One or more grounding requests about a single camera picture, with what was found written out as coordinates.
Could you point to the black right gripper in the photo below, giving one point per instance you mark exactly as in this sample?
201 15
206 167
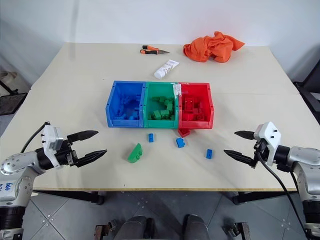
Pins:
260 151

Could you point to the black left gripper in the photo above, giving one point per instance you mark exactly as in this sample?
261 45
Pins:
65 155

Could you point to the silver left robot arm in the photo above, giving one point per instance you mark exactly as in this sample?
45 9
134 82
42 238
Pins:
17 162

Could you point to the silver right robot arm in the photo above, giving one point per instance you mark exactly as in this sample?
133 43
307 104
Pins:
303 165

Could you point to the flat blue toy brick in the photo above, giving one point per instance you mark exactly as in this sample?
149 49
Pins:
209 153

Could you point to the green curved toy brick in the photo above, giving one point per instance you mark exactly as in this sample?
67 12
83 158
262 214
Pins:
135 153

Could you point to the black table leg bar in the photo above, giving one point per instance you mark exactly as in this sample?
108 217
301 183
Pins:
75 196
262 196

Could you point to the blue plastic bin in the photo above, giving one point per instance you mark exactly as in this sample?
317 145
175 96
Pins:
125 105

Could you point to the red hollow toy brick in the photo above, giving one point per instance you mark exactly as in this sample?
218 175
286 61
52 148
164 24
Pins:
183 132

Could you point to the red plastic bin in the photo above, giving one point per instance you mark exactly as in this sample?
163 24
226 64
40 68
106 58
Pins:
196 106

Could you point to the chunky blue toy brick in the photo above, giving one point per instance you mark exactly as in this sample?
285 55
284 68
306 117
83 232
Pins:
180 142

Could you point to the small blue toy brick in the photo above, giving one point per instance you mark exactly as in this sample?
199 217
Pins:
151 137

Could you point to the large red toy brick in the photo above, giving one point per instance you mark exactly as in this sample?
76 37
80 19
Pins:
189 102

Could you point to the green plastic bin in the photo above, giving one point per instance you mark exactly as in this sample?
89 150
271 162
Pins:
162 105

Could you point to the white tape strip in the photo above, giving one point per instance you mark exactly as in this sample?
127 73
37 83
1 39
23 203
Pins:
177 89

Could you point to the black stand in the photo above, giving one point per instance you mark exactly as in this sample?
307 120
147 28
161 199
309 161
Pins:
11 101

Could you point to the dark rounded shape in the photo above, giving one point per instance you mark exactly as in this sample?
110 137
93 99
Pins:
196 227
136 228

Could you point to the orange crumpled cloth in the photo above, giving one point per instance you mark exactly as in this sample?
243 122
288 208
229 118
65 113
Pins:
211 48

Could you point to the beige bag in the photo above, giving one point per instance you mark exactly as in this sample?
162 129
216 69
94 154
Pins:
7 78

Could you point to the white squeeze tube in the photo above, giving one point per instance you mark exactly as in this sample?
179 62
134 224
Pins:
166 69

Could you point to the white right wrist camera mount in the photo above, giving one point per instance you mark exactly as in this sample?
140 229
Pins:
270 137

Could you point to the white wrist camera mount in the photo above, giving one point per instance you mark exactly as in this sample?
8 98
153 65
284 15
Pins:
270 137
51 140

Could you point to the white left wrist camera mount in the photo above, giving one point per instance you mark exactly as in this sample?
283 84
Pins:
51 140

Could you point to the rusty metal bracket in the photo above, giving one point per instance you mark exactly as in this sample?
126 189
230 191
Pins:
103 230
238 230

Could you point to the black metal frame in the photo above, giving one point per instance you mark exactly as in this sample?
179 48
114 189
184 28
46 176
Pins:
308 85

